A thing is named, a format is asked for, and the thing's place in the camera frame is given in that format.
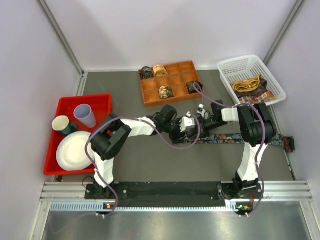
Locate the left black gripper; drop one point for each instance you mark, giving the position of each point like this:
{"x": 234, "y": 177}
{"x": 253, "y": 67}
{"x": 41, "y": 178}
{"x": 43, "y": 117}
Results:
{"x": 174, "y": 138}

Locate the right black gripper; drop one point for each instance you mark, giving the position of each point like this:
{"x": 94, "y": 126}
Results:
{"x": 203, "y": 130}

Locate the dark floral necktie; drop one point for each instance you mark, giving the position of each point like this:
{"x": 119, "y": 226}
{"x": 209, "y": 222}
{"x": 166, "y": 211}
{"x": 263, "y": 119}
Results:
{"x": 285, "y": 142}

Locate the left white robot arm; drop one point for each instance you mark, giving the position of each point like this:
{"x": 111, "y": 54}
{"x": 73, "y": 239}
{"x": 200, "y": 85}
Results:
{"x": 109, "y": 138}

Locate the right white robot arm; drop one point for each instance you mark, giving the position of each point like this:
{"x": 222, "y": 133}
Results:
{"x": 257, "y": 129}

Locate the floral black rolled tie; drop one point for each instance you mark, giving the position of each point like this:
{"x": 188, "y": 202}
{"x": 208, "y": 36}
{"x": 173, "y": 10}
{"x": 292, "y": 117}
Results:
{"x": 165, "y": 92}

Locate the dark brown rolled tie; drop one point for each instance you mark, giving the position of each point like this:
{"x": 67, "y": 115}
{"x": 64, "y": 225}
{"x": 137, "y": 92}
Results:
{"x": 194, "y": 86}

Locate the orange compartment tray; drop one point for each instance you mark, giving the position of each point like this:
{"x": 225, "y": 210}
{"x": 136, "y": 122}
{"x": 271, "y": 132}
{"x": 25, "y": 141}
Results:
{"x": 179, "y": 74}

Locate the gold folded tie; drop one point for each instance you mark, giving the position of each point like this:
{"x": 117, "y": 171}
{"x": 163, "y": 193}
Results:
{"x": 247, "y": 85}

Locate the white plastic basket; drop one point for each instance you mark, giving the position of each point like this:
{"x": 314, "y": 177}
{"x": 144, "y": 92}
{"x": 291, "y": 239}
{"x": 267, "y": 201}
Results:
{"x": 246, "y": 67}

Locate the dark maroon folded tie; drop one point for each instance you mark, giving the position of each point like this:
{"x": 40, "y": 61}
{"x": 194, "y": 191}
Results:
{"x": 255, "y": 93}

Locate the peach rolled tie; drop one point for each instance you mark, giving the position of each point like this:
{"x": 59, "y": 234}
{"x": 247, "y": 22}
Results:
{"x": 159, "y": 71}

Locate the cream floral folded tie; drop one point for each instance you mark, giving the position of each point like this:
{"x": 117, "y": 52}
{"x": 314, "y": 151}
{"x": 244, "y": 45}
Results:
{"x": 266, "y": 97}

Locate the red plastic bin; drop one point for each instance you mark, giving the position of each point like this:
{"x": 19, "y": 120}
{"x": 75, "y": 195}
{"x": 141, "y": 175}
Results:
{"x": 101, "y": 105}

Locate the lilac plastic cup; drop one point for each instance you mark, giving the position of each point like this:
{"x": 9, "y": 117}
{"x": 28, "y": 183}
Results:
{"x": 85, "y": 115}

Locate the white paper plate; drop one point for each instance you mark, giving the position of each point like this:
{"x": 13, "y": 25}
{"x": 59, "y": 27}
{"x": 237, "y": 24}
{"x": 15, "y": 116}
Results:
{"x": 70, "y": 154}

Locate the dark green mug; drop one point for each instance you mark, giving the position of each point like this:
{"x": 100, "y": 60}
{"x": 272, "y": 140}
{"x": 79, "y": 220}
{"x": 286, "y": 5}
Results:
{"x": 69, "y": 128}

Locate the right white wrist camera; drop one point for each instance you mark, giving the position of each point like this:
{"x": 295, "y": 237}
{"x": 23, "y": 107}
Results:
{"x": 202, "y": 112}

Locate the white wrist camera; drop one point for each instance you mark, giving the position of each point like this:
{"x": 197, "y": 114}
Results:
{"x": 202, "y": 112}
{"x": 187, "y": 122}

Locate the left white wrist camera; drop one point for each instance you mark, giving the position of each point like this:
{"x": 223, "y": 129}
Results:
{"x": 187, "y": 122}

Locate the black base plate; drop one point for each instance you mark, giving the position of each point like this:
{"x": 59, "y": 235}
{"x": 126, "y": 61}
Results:
{"x": 166, "y": 194}

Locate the slotted cable duct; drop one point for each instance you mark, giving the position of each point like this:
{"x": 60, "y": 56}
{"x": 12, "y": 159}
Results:
{"x": 103, "y": 207}

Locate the aluminium frame rail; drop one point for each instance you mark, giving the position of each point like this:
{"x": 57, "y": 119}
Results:
{"x": 284, "y": 210}

